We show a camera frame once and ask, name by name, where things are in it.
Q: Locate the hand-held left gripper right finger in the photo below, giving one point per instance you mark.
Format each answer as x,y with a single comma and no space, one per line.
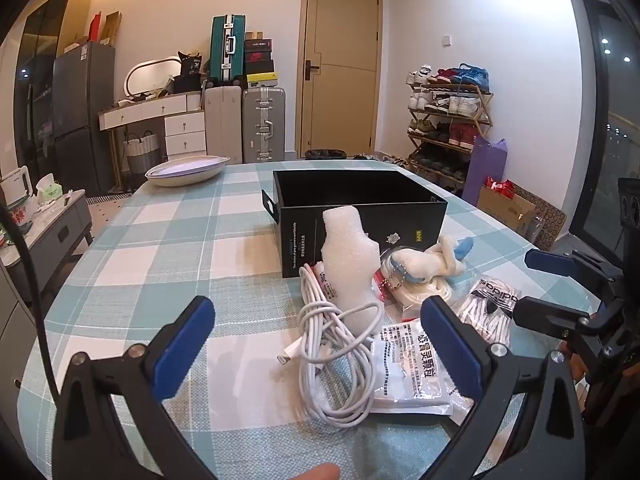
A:
450,350

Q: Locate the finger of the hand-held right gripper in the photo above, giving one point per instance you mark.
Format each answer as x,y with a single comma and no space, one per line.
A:
547,261
537,315

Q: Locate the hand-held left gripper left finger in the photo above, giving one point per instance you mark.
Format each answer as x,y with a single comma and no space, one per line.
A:
182,345

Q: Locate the white medicine sachet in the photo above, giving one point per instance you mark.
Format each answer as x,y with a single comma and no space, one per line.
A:
415,355
415,406

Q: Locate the striped adidas packet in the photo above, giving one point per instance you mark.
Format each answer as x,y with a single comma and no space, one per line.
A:
487,310

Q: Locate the white foam piece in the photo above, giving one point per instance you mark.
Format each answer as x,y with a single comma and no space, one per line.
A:
345,270

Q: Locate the red-edged clear packet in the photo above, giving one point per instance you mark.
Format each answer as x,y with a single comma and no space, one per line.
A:
322,282

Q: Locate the black cardboard box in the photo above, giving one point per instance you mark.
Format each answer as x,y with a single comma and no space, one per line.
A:
350,190

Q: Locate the person's left hand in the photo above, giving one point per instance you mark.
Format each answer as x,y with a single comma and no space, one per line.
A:
315,473

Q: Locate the patterned flat cardboard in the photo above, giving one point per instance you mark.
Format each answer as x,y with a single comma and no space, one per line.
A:
550,215

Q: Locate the brown cardboard box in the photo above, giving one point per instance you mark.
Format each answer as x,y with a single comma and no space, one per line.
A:
502,215

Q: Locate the red snack packets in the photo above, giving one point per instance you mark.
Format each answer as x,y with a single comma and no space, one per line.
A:
500,189

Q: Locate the teal checked tablecloth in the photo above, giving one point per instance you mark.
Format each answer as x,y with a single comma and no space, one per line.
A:
175,240

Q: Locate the purple fabric bag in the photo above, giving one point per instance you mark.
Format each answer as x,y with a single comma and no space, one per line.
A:
485,170

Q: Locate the dark glass sliding door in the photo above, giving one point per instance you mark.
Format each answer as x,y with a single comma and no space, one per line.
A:
605,135

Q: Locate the wooden shoe rack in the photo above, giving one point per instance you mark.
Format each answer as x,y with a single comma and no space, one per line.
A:
482,110

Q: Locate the grey side cabinet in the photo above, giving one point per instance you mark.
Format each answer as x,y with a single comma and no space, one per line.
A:
55,240

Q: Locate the white oval dish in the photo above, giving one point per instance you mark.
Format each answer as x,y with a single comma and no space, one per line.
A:
185,170

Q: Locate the row of assorted shoes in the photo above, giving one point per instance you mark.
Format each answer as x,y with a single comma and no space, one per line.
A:
450,105

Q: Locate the grey white woven basket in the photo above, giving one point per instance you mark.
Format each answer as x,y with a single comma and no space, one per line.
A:
142,155

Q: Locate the scattered dark slippers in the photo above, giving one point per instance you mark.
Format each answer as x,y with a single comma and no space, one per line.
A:
380,157

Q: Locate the green white tissue box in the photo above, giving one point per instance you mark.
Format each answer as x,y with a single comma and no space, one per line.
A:
48,191

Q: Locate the white drawer dresser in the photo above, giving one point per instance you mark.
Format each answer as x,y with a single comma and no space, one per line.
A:
185,130

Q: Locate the beige suitcase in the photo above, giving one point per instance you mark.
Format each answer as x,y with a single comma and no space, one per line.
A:
224,125

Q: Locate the white electric kettle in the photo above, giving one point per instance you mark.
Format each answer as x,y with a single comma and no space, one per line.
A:
17,187

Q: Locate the black-lined trash bin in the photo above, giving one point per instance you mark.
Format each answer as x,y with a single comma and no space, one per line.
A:
325,154

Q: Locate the silver suitcase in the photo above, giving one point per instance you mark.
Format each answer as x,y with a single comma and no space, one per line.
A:
264,125

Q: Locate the grey refrigerator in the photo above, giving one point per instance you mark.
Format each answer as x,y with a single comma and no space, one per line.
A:
82,110

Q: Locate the beige wooden door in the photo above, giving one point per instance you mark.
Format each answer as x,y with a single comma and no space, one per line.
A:
340,100

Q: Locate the oval white-framed mirror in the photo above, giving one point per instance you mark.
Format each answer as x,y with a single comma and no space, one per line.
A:
150,77

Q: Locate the black paper bag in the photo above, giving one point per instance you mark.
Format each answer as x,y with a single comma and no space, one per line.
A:
190,72

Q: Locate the stack of shoe boxes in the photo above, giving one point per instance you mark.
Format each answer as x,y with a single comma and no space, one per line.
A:
260,60

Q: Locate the dark glass cabinet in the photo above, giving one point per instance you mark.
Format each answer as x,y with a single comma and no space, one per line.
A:
40,85

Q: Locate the teal suitcase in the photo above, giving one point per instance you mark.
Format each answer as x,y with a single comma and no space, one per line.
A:
227,50

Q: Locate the brown flat box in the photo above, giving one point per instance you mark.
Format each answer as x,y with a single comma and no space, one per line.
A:
112,27

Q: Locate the red paper bag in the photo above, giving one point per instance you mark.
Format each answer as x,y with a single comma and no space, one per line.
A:
95,27

